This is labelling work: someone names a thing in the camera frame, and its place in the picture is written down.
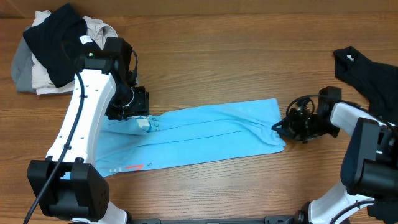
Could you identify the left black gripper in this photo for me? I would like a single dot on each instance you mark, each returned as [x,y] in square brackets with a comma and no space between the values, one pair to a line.
[141,106]

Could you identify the folded grey garment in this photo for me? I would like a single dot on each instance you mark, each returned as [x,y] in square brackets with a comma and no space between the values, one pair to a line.
[21,68]

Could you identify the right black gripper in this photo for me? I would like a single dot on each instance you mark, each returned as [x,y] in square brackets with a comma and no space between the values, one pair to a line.
[288,127]

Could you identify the folded beige shirt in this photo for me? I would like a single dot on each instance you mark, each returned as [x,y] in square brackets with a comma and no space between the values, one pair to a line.
[41,83]

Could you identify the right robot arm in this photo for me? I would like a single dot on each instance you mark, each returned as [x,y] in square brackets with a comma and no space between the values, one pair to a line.
[368,175]

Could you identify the folded black shirt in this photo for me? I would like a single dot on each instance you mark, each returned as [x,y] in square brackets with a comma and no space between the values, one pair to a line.
[56,43]

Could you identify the light blue t-shirt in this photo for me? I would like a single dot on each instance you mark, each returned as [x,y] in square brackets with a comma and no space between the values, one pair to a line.
[189,136]

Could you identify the black shirt on right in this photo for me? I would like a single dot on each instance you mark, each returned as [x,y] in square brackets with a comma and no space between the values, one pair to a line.
[373,81]

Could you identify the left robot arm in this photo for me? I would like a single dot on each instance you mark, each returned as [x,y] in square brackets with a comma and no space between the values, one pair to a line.
[66,183]

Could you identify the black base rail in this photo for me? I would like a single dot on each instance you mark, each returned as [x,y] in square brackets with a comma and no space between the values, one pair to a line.
[211,221]

